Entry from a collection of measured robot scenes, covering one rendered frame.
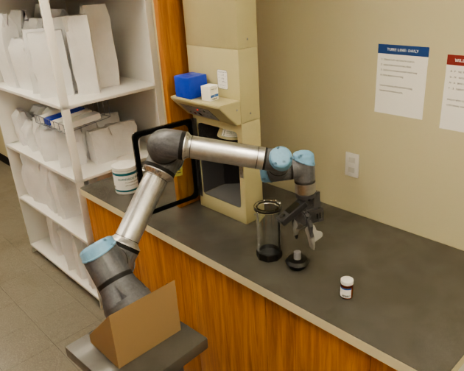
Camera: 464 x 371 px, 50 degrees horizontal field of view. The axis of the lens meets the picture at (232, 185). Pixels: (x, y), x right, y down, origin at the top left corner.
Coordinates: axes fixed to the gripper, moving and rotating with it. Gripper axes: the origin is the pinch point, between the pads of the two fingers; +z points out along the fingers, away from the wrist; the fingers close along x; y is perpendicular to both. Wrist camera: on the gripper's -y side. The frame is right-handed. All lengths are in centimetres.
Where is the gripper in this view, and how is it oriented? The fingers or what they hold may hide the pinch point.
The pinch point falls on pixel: (303, 243)
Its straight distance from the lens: 188.3
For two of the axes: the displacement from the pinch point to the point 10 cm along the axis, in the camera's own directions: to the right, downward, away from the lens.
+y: 8.9, -2.5, 3.9
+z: 1.0, 9.2, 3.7
